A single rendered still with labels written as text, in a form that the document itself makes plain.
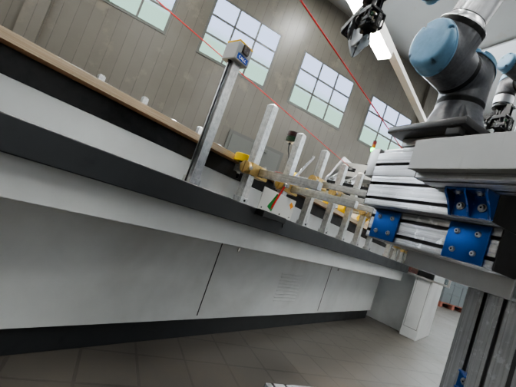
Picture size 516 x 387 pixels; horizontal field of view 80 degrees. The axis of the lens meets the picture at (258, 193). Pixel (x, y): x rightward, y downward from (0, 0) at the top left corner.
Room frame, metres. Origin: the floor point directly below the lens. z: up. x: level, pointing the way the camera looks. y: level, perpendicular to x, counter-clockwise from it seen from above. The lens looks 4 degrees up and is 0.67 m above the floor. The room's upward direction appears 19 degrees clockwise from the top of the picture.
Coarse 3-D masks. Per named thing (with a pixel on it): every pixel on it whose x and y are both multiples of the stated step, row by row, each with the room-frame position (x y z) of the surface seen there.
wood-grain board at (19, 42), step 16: (0, 32) 0.73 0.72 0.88; (16, 48) 0.78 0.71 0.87; (32, 48) 0.78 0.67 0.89; (48, 64) 0.83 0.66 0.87; (64, 64) 0.84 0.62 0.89; (80, 80) 0.88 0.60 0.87; (96, 80) 0.90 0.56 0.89; (112, 96) 0.94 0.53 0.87; (128, 96) 0.98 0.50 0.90; (144, 112) 1.03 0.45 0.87; (176, 128) 1.13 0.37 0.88
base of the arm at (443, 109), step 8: (448, 96) 0.78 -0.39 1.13; (456, 96) 0.77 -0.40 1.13; (464, 96) 0.76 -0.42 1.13; (440, 104) 0.80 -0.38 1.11; (448, 104) 0.77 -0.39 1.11; (456, 104) 0.76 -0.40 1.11; (464, 104) 0.75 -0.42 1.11; (472, 104) 0.75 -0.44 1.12; (480, 104) 0.75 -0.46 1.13; (432, 112) 0.81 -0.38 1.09; (440, 112) 0.78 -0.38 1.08; (448, 112) 0.76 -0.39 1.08; (456, 112) 0.75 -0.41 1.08; (464, 112) 0.75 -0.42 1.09; (472, 112) 0.74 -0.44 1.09; (480, 112) 0.75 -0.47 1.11; (432, 120) 0.78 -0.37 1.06; (480, 120) 0.75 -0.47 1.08
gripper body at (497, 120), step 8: (496, 104) 1.35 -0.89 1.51; (504, 104) 1.33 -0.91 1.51; (512, 104) 1.31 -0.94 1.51; (496, 112) 1.36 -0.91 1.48; (504, 112) 1.32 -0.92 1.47; (488, 120) 1.36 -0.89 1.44; (496, 120) 1.34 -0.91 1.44; (504, 120) 1.30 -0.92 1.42; (512, 120) 1.32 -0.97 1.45; (496, 128) 1.36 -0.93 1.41; (504, 128) 1.33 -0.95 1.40
